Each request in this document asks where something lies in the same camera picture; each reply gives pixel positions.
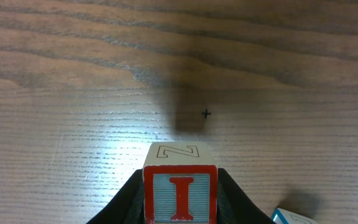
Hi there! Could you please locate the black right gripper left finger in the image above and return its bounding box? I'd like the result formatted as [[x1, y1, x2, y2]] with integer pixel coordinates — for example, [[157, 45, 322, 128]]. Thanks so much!
[[86, 169, 144, 224]]

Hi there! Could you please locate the white block blue edge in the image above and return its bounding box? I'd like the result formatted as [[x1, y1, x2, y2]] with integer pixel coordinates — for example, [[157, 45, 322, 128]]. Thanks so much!
[[271, 208, 318, 224]]

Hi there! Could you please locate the red letter I block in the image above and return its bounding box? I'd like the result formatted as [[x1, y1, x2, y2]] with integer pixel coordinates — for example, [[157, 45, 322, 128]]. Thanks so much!
[[142, 142, 218, 224]]

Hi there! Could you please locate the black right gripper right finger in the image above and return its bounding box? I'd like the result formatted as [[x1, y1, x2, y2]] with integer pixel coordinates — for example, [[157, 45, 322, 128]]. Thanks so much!
[[217, 168, 275, 224]]

